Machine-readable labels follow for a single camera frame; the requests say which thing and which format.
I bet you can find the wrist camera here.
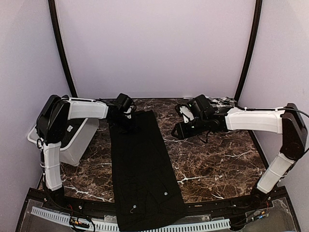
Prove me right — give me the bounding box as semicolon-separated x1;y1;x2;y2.
124;107;134;119
175;104;195;123

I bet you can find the left black frame post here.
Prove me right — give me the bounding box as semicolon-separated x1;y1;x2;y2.
48;0;78;98

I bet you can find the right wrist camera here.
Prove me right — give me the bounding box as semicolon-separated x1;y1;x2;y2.
175;104;195;123

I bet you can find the black patterned shirt in bin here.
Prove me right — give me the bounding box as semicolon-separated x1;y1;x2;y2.
61;119;84;148

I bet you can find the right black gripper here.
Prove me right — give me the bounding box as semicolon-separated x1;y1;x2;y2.
171;115;208;139

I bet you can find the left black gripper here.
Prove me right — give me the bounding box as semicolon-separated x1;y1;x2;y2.
111;113;138;134

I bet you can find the black frame post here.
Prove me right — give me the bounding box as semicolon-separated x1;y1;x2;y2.
48;0;78;98
234;0;263;101

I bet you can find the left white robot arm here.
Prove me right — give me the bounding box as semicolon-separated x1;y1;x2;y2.
35;93;136;191

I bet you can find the black long sleeve shirt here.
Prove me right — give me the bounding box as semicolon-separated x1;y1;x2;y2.
109;110;187;232

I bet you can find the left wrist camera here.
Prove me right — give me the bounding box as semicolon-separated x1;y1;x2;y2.
124;107;134;119

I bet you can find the white slotted cable duct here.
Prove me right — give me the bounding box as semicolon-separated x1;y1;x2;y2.
30;206;230;232

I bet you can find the white plastic bin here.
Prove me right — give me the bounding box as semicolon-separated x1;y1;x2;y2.
27;96;99;167

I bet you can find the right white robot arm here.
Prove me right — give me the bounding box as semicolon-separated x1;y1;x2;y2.
171;94;309;210

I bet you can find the black white plaid shirt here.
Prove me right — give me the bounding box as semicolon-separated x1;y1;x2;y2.
206;96;238;108

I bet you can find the right black frame post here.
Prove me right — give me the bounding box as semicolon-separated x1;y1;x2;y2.
234;0;263;101

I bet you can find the black curved table rail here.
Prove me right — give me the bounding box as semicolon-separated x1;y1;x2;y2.
25;188;279;218

